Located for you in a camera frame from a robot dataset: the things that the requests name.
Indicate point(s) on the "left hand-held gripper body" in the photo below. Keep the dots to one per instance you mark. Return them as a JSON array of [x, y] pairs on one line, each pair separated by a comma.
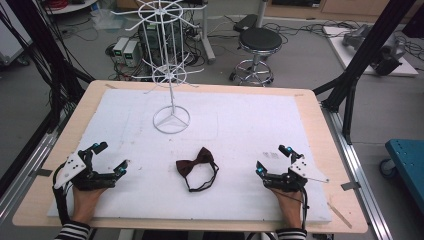
[[75, 168]]

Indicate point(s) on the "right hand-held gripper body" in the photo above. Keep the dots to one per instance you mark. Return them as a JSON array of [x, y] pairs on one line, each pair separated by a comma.
[[288, 181]]

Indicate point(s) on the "person's right hand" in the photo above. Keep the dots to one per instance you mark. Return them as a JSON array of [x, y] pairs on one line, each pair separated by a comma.
[[290, 206]]

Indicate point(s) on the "person's left hand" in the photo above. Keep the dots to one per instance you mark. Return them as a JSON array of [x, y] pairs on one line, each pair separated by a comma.
[[86, 203]]

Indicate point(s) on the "grey tape strip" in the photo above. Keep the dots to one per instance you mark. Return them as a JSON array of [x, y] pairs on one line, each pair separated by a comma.
[[41, 172], [350, 186]]

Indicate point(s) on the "white foam mat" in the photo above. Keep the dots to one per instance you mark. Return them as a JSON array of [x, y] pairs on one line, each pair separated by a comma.
[[230, 133]]

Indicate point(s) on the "thin wooden stick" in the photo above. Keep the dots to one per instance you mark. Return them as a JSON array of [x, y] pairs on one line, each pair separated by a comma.
[[339, 215]]

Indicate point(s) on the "dark brown bow tie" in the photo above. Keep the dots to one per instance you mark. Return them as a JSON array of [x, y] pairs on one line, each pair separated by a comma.
[[193, 163]]

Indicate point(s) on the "grey power supply unit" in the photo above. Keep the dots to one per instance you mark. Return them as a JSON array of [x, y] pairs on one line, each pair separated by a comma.
[[120, 48], [131, 53]]

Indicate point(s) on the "white floor board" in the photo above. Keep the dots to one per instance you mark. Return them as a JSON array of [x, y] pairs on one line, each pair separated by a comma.
[[346, 56]]

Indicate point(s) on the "black round stool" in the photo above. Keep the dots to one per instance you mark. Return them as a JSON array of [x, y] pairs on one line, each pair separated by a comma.
[[260, 40]]

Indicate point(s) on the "blue cart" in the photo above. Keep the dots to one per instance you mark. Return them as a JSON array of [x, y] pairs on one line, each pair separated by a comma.
[[408, 166]]

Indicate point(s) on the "black computer tower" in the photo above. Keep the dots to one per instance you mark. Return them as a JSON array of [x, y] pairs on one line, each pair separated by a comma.
[[160, 40]]

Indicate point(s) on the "white cabinet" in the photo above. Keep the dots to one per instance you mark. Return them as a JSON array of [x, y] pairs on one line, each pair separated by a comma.
[[11, 43]]

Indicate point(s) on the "black foot pedal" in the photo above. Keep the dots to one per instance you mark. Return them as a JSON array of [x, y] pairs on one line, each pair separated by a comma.
[[245, 22]]

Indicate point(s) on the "grey table leg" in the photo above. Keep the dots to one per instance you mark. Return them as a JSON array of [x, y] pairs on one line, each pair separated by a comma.
[[208, 36]]

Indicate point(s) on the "grey machine part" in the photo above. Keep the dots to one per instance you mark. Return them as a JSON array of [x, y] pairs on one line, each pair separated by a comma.
[[383, 46]]

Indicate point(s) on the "round white table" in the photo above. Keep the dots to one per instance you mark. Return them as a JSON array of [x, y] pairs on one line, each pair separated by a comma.
[[71, 6]]

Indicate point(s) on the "aluminium rail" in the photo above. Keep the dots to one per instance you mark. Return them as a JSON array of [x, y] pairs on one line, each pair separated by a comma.
[[23, 170], [356, 166]]

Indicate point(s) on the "black metal frame stand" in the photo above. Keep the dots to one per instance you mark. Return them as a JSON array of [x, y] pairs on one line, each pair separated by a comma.
[[366, 50], [33, 40]]

